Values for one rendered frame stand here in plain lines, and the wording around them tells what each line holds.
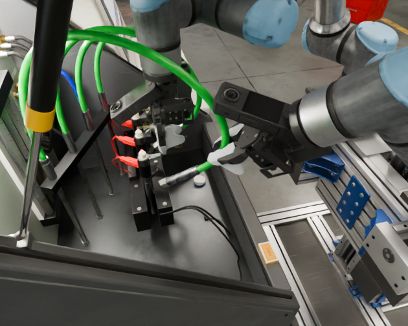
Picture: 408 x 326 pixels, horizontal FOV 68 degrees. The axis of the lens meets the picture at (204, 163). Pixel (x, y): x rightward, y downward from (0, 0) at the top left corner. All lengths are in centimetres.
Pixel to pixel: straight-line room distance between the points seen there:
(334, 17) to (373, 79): 66
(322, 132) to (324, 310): 123
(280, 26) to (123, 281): 41
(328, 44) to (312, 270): 103
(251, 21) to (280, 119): 15
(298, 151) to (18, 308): 40
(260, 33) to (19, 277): 43
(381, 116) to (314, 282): 129
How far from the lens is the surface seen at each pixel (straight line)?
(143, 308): 48
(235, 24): 52
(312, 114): 40
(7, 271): 37
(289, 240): 168
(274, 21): 48
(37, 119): 25
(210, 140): 100
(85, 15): 93
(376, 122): 38
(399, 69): 36
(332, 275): 165
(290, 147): 47
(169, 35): 54
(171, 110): 60
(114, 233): 94
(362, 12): 471
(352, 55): 103
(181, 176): 60
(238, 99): 43
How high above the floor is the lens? 159
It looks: 44 degrees down
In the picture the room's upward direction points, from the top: straight up
